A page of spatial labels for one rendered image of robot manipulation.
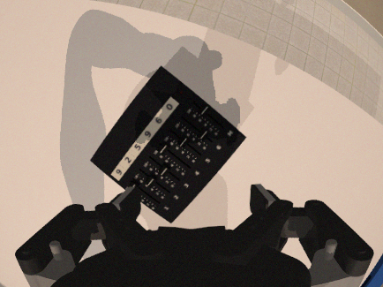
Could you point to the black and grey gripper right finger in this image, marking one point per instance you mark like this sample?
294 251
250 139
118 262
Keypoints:
339 257

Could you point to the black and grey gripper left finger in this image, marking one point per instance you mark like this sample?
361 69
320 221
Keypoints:
59 245

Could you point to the black lighting desk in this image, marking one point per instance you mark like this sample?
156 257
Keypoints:
166 110

